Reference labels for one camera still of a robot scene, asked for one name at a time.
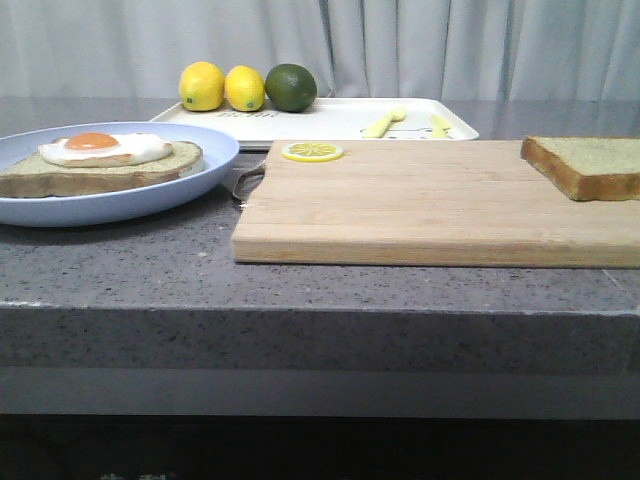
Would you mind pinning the blue plate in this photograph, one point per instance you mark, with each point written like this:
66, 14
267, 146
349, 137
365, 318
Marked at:
219, 151

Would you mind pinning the bread slice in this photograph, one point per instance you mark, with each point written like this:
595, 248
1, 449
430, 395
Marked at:
33, 177
587, 168

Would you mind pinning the white bear tray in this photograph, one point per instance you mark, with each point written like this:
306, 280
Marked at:
326, 119

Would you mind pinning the lemon slice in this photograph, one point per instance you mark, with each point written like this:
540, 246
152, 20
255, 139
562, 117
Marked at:
312, 152

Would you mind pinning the wooden cutting board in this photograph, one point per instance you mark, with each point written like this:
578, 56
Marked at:
434, 203

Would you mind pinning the yellow plastic fork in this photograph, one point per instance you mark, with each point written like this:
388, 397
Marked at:
379, 127

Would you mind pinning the green lime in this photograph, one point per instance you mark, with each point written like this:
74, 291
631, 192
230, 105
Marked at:
290, 88

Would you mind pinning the yellow plastic knife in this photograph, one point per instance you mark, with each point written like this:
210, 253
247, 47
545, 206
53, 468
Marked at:
440, 127

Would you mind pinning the right yellow lemon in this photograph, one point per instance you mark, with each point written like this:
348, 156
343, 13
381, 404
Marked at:
244, 88

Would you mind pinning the yellow lemon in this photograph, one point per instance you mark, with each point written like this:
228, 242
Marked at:
201, 87
244, 88

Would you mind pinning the left yellow lemon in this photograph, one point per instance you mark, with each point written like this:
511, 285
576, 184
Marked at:
201, 87

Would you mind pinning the fried egg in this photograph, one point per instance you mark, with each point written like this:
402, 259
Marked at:
96, 149

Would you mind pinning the grey curtain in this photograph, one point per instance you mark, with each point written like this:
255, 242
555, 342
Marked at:
452, 50

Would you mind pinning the metal cutting board handle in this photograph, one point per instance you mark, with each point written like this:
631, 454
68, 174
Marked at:
248, 181

